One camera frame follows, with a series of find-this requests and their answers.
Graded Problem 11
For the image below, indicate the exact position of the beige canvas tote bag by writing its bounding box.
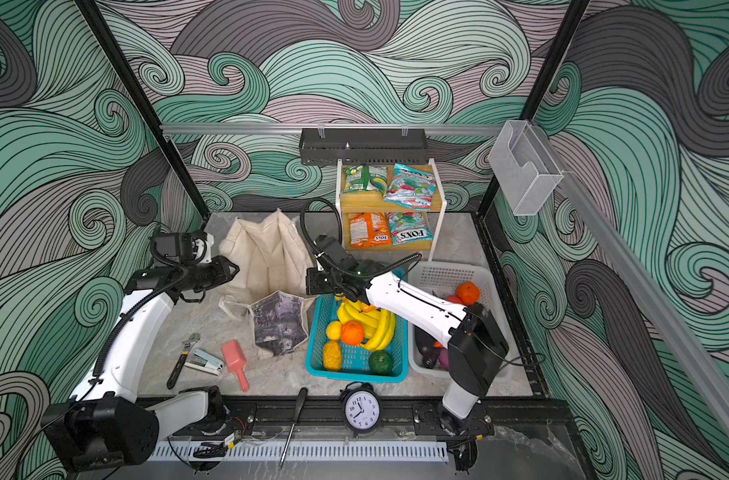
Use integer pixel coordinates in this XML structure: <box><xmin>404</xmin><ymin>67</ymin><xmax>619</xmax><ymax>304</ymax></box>
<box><xmin>218</xmin><ymin>210</ymin><xmax>314</xmax><ymax>360</ymax></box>

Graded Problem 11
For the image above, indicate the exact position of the orange candy bag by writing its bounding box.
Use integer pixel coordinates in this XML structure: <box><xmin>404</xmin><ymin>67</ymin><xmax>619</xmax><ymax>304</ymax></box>
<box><xmin>348</xmin><ymin>213</ymin><xmax>393</xmax><ymax>248</ymax></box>

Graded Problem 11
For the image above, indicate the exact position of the white stapler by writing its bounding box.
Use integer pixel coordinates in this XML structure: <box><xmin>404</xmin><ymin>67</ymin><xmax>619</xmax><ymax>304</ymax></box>
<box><xmin>184</xmin><ymin>348</ymin><xmax>224</xmax><ymax>376</ymax></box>

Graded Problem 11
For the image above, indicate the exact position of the white plastic basket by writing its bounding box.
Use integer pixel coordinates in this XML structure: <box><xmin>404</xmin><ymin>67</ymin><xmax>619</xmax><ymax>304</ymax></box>
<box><xmin>407</xmin><ymin>261</ymin><xmax>518</xmax><ymax>395</ymax></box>

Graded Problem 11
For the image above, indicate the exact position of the red green candy bag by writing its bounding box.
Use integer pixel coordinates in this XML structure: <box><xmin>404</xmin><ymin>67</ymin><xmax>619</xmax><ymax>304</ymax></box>
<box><xmin>384</xmin><ymin>164</ymin><xmax>437</xmax><ymax>211</ymax></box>

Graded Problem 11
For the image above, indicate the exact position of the white perforated cable duct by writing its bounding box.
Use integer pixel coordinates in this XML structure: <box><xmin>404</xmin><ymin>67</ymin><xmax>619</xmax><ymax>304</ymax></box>
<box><xmin>148</xmin><ymin>441</ymin><xmax>450</xmax><ymax>463</ymax></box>

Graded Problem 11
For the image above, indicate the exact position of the black handled screwdriver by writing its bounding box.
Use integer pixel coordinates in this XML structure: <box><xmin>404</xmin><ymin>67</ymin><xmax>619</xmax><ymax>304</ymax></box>
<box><xmin>278</xmin><ymin>387</ymin><xmax>308</xmax><ymax>469</ymax></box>

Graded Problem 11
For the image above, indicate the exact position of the white wooden shelf rack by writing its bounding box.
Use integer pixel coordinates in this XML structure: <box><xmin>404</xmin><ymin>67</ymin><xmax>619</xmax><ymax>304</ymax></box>
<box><xmin>334</xmin><ymin>158</ymin><xmax>448</xmax><ymax>261</ymax></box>

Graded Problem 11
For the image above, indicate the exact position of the orange tangerine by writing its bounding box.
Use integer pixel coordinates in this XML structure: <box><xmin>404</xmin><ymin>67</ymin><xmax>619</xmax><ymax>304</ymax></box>
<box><xmin>456</xmin><ymin>282</ymin><xmax>481</xmax><ymax>306</ymax></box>

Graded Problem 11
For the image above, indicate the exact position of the pink plastic scoop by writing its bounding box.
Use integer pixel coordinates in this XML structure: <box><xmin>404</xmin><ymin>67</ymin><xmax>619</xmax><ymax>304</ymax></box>
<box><xmin>222</xmin><ymin>340</ymin><xmax>250</xmax><ymax>393</ymax></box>

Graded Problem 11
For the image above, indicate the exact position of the yellow banana bunch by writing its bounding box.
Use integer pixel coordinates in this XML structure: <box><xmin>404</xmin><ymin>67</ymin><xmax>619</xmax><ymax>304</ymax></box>
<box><xmin>336</xmin><ymin>300</ymin><xmax>381</xmax><ymax>339</ymax></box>
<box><xmin>360</xmin><ymin>309</ymin><xmax>396</xmax><ymax>352</ymax></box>

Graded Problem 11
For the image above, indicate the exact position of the green yellow snack bag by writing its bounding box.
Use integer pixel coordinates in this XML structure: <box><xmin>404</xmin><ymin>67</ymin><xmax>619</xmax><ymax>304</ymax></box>
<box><xmin>342</xmin><ymin>165</ymin><xmax>388</xmax><ymax>195</ymax></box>

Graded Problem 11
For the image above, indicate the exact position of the clear plastic wall holder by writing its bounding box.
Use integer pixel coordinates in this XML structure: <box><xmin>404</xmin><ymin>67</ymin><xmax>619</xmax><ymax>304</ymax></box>
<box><xmin>488</xmin><ymin>120</ymin><xmax>564</xmax><ymax>216</ymax></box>

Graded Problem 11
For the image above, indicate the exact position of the purple eggplant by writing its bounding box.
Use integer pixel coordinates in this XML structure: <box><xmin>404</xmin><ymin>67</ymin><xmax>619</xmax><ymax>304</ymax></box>
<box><xmin>414</xmin><ymin>327</ymin><xmax>443</xmax><ymax>369</ymax></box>

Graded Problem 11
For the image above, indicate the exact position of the black alarm clock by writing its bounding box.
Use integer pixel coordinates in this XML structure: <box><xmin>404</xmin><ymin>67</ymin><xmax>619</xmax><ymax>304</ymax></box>
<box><xmin>340</xmin><ymin>382</ymin><xmax>383</xmax><ymax>437</ymax></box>

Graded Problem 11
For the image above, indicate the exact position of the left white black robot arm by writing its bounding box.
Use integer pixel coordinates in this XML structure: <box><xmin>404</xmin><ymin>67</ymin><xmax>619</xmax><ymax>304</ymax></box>
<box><xmin>40</xmin><ymin>256</ymin><xmax>240</xmax><ymax>473</ymax></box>

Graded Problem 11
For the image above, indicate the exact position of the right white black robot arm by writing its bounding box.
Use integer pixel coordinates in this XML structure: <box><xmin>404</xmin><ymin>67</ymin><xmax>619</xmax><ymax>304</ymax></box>
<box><xmin>306</xmin><ymin>235</ymin><xmax>509</xmax><ymax>422</ymax></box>

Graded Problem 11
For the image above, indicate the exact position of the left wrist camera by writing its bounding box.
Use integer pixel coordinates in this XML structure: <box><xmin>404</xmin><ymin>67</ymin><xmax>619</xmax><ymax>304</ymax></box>
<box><xmin>150</xmin><ymin>230</ymin><xmax>214</xmax><ymax>265</ymax></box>

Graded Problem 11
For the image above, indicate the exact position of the yellow lemon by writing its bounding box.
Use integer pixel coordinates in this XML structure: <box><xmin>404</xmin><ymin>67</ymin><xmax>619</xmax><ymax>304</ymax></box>
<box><xmin>326</xmin><ymin>321</ymin><xmax>342</xmax><ymax>341</ymax></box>

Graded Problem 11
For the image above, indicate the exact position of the orange fruit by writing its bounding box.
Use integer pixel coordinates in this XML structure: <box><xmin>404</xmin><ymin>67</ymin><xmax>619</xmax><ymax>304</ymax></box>
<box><xmin>340</xmin><ymin>320</ymin><xmax>366</xmax><ymax>346</ymax></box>

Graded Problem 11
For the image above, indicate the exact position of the teal plastic basket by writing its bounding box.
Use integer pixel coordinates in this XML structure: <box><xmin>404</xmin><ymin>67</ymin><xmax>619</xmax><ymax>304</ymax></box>
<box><xmin>306</xmin><ymin>267</ymin><xmax>408</xmax><ymax>383</ymax></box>

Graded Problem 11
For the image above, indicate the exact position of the black metal wall tray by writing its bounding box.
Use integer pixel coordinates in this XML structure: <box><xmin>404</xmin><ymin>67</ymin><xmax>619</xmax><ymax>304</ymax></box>
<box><xmin>298</xmin><ymin>128</ymin><xmax>430</xmax><ymax>166</ymax></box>

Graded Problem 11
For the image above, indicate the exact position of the green Fox's candy bag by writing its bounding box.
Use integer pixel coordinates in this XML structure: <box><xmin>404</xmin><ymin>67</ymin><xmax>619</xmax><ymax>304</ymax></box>
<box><xmin>387</xmin><ymin>212</ymin><xmax>433</xmax><ymax>245</ymax></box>

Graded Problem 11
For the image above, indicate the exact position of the black adjustable wrench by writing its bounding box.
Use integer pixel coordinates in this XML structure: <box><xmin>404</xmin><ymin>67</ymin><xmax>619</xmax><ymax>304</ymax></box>
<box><xmin>166</xmin><ymin>333</ymin><xmax>200</xmax><ymax>390</ymax></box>

